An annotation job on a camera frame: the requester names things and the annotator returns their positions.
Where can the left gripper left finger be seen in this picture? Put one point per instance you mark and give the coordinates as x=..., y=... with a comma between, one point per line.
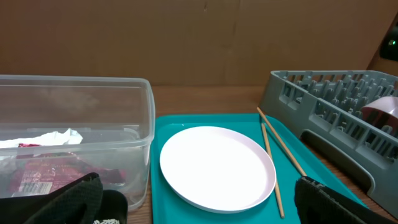
x=77, y=202

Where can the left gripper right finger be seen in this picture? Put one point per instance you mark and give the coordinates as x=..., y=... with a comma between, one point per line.
x=319, y=204

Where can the white rice pile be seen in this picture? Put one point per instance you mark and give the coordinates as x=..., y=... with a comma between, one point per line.
x=107, y=221

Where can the red snack wrapper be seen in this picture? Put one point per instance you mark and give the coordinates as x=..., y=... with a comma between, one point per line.
x=40, y=170

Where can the white napkin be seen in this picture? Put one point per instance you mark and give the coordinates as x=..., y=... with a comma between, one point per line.
x=54, y=138

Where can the large white plate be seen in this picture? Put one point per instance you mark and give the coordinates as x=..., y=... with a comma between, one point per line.
x=217, y=169

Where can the medium white bowl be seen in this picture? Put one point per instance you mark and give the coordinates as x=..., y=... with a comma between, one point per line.
x=381, y=113

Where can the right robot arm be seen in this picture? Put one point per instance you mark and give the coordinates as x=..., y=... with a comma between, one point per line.
x=388, y=47

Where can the grey dishwasher rack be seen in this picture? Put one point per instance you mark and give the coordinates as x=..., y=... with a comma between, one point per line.
x=328, y=105

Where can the black rectangular tray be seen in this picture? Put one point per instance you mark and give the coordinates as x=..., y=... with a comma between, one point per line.
x=113, y=205

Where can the teal serving tray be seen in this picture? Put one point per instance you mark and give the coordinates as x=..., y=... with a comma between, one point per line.
x=169, y=208

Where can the clear plastic bin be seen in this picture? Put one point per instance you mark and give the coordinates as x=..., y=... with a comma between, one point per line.
x=118, y=112

